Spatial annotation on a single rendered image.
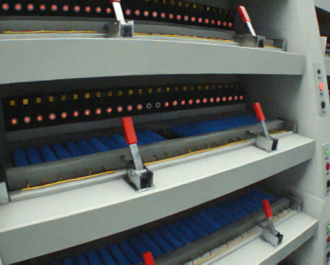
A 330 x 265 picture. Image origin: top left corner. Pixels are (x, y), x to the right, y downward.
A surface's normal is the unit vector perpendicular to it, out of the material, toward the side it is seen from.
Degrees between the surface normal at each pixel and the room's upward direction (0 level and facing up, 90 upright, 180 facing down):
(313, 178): 90
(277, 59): 109
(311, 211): 90
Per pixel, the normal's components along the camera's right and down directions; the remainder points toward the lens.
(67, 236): 0.55, 0.29
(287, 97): -0.83, 0.14
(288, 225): 0.05, -0.95
